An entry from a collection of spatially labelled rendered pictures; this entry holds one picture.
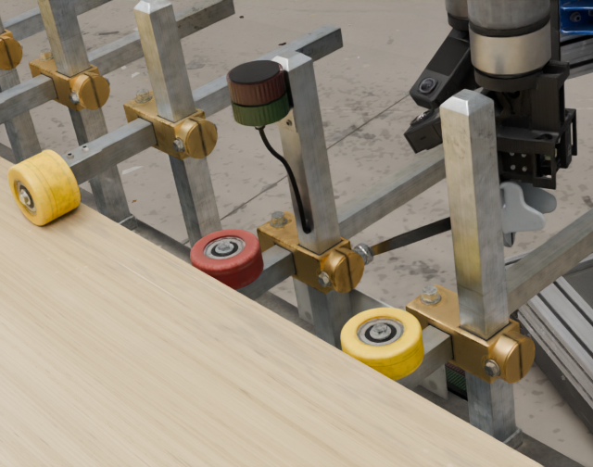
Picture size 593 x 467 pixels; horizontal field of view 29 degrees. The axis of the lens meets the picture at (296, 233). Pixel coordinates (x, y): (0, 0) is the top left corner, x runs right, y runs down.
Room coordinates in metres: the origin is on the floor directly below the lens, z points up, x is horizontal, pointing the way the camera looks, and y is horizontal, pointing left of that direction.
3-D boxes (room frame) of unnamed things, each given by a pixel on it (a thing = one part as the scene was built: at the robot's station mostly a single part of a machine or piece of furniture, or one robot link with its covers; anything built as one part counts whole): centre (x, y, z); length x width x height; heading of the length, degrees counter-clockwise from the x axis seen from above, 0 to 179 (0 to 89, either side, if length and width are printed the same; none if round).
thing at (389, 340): (0.91, -0.06, 0.85); 0.08 x 0.08 x 0.11
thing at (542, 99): (1.00, -0.24, 1.06); 0.09 x 0.08 x 0.12; 56
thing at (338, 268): (1.15, -0.01, 0.85); 0.13 x 0.06 x 0.05; 36
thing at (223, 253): (1.11, 0.08, 0.85); 0.08 x 0.08 x 0.11
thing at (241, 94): (1.11, 0.01, 1.10); 0.06 x 0.06 x 0.02
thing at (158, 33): (1.34, 0.12, 0.89); 0.03 x 0.03 x 0.48; 36
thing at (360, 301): (1.13, -0.06, 0.75); 0.26 x 0.01 x 0.10; 36
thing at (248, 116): (1.11, 0.01, 1.07); 0.06 x 0.06 x 0.02
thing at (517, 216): (0.99, -0.23, 0.95); 0.06 x 0.03 x 0.09; 56
